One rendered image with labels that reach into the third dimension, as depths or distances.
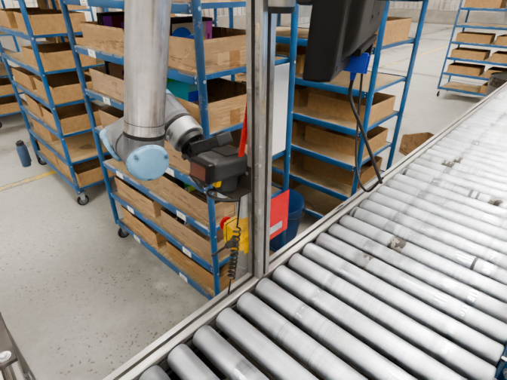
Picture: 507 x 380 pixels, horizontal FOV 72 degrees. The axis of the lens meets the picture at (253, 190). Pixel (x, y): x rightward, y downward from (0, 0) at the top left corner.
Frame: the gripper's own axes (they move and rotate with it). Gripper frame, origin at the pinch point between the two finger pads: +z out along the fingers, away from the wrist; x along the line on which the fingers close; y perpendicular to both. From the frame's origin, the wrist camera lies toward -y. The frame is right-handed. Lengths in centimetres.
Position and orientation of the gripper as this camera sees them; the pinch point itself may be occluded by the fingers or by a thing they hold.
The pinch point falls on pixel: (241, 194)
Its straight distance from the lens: 82.4
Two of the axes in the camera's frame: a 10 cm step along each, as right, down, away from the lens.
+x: -6.9, 3.7, -6.2
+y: -3.6, 5.7, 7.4
